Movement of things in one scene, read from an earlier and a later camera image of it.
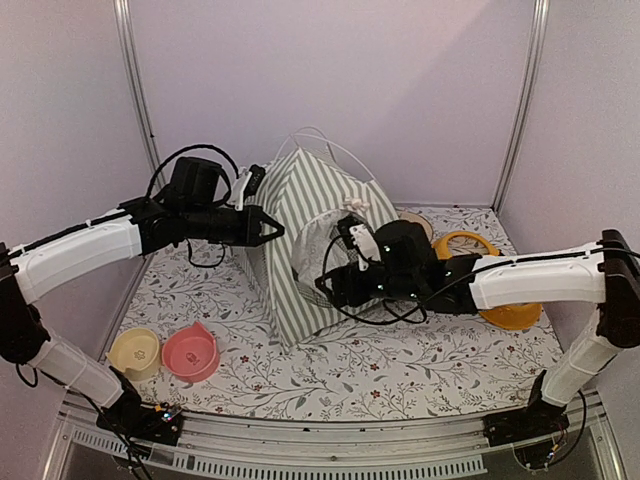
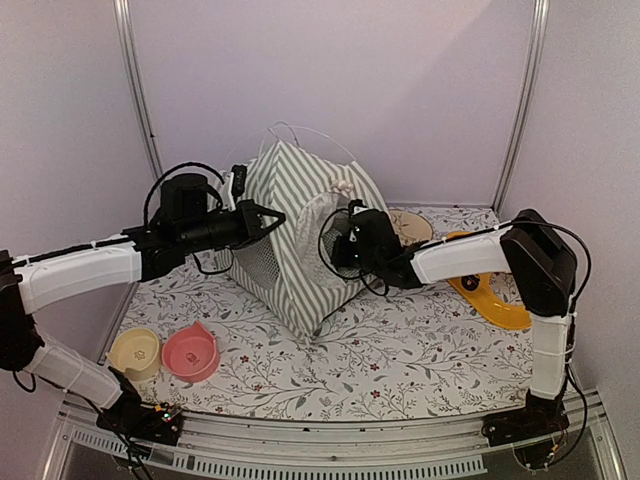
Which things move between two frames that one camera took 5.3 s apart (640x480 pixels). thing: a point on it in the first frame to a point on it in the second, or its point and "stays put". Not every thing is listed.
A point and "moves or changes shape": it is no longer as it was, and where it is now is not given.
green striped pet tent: (307, 201) moves or changes shape
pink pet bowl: (190, 353) stays put
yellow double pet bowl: (506, 316) stays put
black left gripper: (250, 229) to (249, 213)
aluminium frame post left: (126, 28) stays put
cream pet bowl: (135, 351) stays put
